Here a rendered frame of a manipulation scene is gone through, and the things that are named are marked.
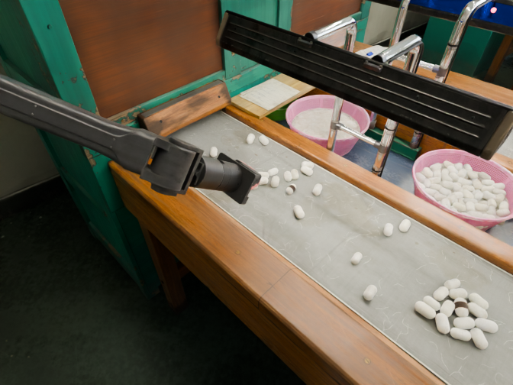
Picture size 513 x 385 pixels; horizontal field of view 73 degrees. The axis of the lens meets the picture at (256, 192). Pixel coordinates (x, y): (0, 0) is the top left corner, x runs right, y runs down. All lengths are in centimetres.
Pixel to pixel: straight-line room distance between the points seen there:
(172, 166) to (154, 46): 53
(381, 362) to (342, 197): 41
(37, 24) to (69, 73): 11
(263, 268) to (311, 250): 13
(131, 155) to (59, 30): 42
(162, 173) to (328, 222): 45
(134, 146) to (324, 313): 44
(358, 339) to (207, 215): 41
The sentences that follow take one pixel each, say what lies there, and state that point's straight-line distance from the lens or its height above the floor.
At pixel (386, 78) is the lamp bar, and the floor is 110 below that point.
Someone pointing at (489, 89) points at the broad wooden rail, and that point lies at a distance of 154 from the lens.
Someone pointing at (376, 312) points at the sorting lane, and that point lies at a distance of 74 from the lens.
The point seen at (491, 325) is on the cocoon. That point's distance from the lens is 79.
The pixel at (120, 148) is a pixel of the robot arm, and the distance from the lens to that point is 54.
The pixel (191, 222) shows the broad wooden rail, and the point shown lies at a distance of 81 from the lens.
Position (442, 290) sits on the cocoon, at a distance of 79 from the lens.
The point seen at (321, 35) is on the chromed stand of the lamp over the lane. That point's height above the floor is 111.
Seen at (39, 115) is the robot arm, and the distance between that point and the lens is 56.
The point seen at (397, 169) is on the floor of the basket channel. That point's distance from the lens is 115.
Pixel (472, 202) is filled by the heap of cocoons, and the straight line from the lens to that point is 102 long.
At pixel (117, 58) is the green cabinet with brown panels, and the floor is 101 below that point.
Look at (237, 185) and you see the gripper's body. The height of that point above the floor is 92.
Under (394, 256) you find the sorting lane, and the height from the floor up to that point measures 74.
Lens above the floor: 137
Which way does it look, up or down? 44 degrees down
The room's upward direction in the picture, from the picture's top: straight up
